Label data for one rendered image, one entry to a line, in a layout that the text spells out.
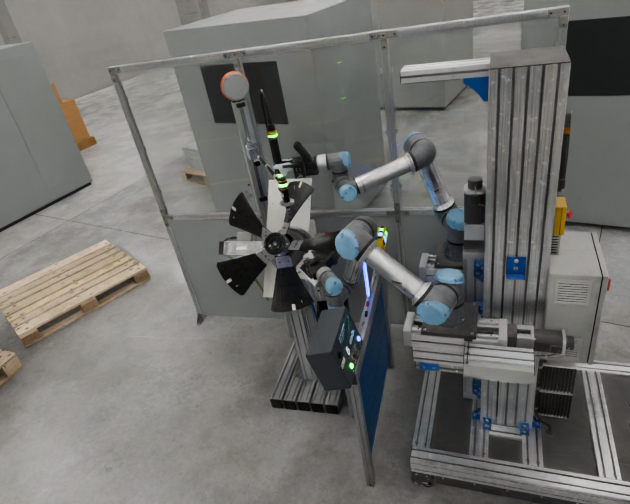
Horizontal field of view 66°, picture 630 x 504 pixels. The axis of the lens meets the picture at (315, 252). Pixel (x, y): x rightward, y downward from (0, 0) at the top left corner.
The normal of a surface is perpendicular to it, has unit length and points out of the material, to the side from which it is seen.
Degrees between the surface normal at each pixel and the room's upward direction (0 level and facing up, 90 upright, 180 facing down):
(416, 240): 90
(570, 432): 0
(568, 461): 0
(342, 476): 0
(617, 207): 90
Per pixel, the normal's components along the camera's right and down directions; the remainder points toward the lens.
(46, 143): 0.85, 0.15
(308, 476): -0.16, -0.84
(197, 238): -0.25, 0.54
